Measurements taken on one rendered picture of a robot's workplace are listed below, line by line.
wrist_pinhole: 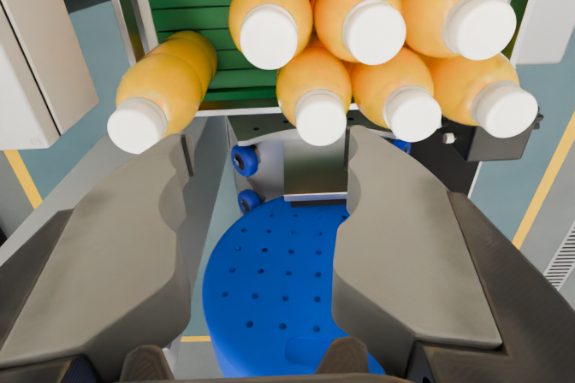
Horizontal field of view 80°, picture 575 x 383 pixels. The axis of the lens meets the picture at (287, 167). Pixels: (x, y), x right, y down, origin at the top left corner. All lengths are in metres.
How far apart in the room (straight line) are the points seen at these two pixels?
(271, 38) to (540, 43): 0.45
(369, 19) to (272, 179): 0.32
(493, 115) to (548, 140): 1.65
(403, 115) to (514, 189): 1.78
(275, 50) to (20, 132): 0.22
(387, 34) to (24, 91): 0.27
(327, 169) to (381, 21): 0.21
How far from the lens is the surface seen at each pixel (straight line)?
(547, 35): 0.62
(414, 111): 0.28
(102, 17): 1.51
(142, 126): 0.29
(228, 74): 0.48
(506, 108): 0.31
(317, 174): 0.41
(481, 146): 0.47
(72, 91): 0.38
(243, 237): 0.43
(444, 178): 1.62
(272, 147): 0.49
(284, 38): 0.25
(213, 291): 0.38
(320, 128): 0.27
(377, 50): 0.26
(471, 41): 0.28
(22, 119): 0.34
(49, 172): 1.94
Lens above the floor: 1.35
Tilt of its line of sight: 57 degrees down
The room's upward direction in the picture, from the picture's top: 178 degrees clockwise
